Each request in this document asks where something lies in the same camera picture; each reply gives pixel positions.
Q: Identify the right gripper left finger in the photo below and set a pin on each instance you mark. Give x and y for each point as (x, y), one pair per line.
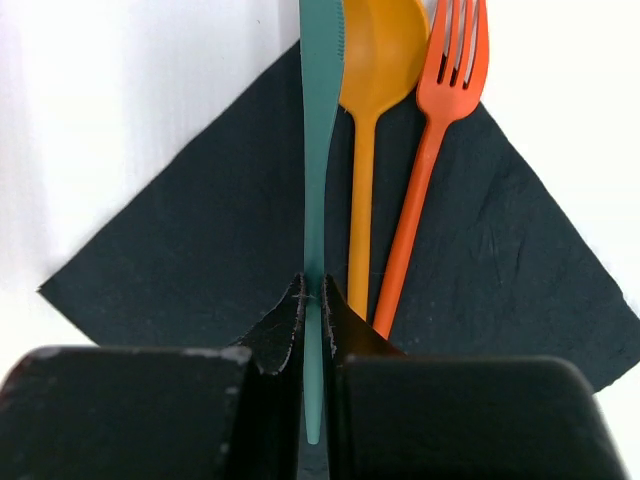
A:
(71, 412)

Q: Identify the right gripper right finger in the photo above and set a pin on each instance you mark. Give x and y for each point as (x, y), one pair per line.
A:
(396, 416)

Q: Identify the black paper napkin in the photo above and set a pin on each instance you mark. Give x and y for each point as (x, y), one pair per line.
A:
(211, 244)

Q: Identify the orange plastic fork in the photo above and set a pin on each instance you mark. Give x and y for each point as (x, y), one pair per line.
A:
(449, 89)

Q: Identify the yellow plastic spoon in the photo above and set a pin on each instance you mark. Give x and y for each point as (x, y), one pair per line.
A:
(386, 43)

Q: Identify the teal plastic knife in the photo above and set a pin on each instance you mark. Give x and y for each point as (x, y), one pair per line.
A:
(322, 44)

